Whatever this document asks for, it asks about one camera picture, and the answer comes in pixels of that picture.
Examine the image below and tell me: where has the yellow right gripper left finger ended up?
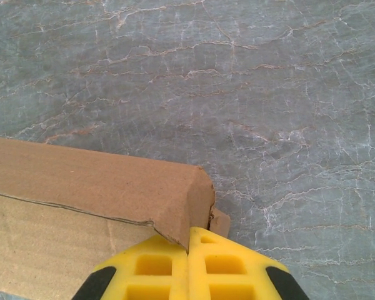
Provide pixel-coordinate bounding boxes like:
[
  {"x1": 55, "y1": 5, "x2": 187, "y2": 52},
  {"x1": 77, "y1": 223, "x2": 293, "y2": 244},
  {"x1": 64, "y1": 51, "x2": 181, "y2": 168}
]
[{"x1": 71, "y1": 234, "x2": 190, "y2": 300}]

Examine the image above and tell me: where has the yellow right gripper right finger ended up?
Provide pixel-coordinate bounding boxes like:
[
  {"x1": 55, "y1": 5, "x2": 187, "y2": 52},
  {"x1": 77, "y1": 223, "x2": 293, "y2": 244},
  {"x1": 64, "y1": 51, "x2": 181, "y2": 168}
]
[{"x1": 187, "y1": 226, "x2": 310, "y2": 300}]

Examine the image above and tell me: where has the brown cardboard paper box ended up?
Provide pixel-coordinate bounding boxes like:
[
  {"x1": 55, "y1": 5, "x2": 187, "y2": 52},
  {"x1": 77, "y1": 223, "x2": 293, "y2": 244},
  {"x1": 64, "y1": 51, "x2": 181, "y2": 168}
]
[{"x1": 0, "y1": 136, "x2": 231, "y2": 300}]

